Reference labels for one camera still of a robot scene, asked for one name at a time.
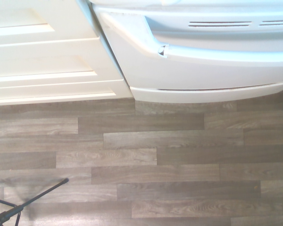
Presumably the cream kitchen cabinet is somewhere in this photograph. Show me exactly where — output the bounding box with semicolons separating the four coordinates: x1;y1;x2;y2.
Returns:
0;0;134;106

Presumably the white oven drawer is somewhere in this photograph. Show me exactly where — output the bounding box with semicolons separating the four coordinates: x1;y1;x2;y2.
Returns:
75;0;283;104
129;81;283;104

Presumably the white oven bottom drawer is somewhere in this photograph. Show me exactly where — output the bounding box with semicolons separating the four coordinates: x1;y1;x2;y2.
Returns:
129;81;283;104

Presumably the black tripod stand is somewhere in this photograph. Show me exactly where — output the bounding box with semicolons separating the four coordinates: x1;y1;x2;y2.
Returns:
0;178;69;226

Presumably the white oven door handle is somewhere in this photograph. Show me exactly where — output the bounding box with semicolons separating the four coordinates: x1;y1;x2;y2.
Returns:
99;11;283;65

